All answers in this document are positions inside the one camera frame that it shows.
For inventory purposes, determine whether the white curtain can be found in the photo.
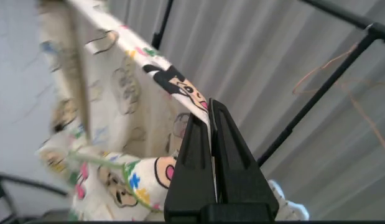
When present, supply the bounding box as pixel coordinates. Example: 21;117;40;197
108;0;385;222

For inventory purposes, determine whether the cream printed garment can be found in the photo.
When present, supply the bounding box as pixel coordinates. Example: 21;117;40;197
36;0;310;222

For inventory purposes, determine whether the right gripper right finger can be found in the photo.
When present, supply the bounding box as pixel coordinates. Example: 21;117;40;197
208;98;279;222

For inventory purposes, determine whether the black clothes rack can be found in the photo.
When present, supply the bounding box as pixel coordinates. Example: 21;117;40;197
151;0;385;167

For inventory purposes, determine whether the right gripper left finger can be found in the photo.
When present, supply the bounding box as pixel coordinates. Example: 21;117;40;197
164;113;217;222

